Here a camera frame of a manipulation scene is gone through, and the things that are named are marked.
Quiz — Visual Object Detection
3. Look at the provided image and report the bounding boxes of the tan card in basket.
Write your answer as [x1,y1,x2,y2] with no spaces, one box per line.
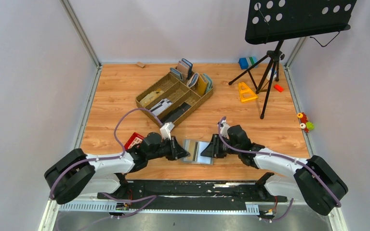
[140,89,164,107]

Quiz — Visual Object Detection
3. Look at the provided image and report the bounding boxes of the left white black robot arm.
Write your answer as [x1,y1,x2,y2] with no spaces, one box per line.
[44,132,190,205]

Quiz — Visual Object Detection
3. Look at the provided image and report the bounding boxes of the yellow triangular toy block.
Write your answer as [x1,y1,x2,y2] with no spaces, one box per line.
[238,82,258,103]

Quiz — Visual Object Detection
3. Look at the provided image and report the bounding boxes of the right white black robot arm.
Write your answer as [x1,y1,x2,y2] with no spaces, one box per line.
[201,123,348,216]

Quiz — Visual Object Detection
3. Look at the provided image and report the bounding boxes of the red green toy figure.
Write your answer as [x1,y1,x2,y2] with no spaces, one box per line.
[297,112,315,133]

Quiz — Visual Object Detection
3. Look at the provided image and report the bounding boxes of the blue green toy block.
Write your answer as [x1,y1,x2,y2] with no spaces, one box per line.
[238,56,258,70]

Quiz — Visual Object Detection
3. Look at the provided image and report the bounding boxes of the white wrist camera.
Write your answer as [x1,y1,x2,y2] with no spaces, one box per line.
[159,122,175,140]
[219,120,230,138]

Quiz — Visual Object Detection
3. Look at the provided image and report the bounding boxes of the woven divided basket tray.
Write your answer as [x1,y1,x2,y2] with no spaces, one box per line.
[135,73,213,126]

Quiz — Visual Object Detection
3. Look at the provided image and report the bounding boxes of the yellow card holder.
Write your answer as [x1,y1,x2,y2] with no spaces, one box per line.
[196,74,209,96]

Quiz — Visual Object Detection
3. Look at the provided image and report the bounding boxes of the small red toy brick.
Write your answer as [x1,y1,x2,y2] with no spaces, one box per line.
[274,84,284,92]

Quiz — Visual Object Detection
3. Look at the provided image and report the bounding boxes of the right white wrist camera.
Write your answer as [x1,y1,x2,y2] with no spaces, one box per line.
[219,120,230,138]

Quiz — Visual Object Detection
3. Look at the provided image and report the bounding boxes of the gold card magnetic stripe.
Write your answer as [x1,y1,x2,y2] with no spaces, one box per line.
[185,140,198,162]

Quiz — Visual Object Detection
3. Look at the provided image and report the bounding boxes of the small cardboard scrap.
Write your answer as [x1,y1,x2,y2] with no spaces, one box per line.
[136,62,146,68]

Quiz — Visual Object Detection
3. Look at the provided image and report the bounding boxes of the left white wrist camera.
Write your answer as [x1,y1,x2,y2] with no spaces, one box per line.
[159,122,175,140]

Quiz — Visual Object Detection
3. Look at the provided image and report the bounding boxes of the black music stand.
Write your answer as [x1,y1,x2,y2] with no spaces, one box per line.
[242,0,357,119]

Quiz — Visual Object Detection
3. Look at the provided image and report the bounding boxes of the blue tan card holder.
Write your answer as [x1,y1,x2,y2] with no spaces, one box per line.
[176,58,193,79]

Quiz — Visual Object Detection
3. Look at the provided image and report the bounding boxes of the black white cards stack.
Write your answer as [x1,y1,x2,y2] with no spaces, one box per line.
[150,98,172,116]

